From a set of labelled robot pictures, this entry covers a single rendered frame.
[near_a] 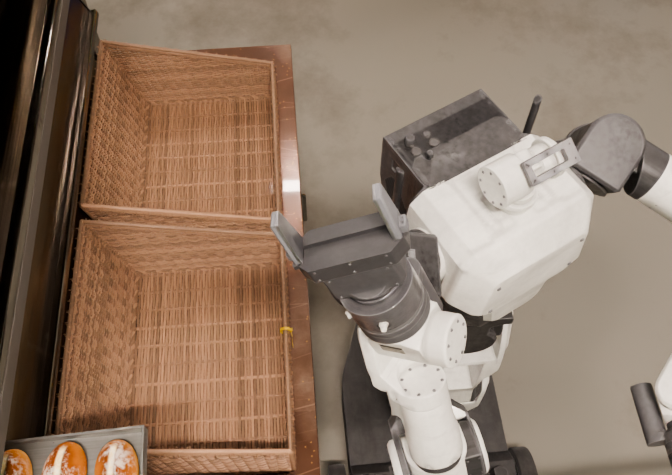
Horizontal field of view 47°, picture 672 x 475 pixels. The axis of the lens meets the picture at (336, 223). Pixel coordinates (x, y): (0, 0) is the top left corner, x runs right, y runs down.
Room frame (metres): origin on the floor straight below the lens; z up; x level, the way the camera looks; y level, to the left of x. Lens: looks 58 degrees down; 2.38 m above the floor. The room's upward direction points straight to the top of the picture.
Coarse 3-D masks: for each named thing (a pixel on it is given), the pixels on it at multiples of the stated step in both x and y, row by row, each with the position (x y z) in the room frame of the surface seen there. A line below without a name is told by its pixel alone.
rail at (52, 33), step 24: (48, 0) 1.05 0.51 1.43; (48, 24) 0.99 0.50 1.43; (48, 48) 0.94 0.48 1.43; (48, 72) 0.89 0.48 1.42; (24, 144) 0.73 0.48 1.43; (24, 168) 0.69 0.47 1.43; (24, 192) 0.64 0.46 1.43; (24, 216) 0.60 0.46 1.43; (24, 240) 0.57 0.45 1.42; (0, 288) 0.48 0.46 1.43; (0, 312) 0.45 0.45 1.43; (0, 336) 0.41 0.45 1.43; (0, 360) 0.38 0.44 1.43; (0, 384) 0.35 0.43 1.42
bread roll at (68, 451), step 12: (60, 444) 0.33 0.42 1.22; (72, 444) 0.33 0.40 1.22; (48, 456) 0.31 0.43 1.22; (60, 456) 0.31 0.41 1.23; (72, 456) 0.31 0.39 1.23; (84, 456) 0.31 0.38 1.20; (48, 468) 0.29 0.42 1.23; (60, 468) 0.29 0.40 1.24; (72, 468) 0.29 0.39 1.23; (84, 468) 0.30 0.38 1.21
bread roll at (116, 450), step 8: (112, 440) 0.34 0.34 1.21; (120, 440) 0.34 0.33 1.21; (104, 448) 0.32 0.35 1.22; (112, 448) 0.32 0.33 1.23; (120, 448) 0.32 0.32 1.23; (128, 448) 0.32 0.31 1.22; (104, 456) 0.31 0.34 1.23; (112, 456) 0.31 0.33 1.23; (120, 456) 0.31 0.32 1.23; (128, 456) 0.31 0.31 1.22; (136, 456) 0.31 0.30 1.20; (96, 464) 0.30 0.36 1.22; (104, 464) 0.29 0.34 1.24; (112, 464) 0.29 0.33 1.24; (120, 464) 0.29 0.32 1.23; (128, 464) 0.30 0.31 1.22; (136, 464) 0.30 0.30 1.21; (96, 472) 0.29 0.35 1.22; (104, 472) 0.28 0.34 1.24; (112, 472) 0.28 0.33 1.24; (120, 472) 0.28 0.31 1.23; (128, 472) 0.29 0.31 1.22; (136, 472) 0.29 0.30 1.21
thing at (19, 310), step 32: (0, 0) 1.09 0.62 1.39; (32, 0) 1.08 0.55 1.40; (64, 0) 1.08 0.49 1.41; (0, 32) 1.01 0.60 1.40; (32, 32) 1.00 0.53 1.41; (64, 32) 1.01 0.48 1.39; (0, 64) 0.93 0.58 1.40; (32, 64) 0.92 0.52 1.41; (0, 96) 0.86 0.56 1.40; (0, 128) 0.79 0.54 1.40; (0, 160) 0.72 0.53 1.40; (0, 192) 0.66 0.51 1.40; (32, 192) 0.65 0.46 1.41; (0, 224) 0.60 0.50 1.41; (32, 224) 0.60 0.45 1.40; (0, 256) 0.55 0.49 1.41; (32, 256) 0.56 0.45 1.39; (0, 416) 0.31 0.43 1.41; (0, 448) 0.27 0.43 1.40
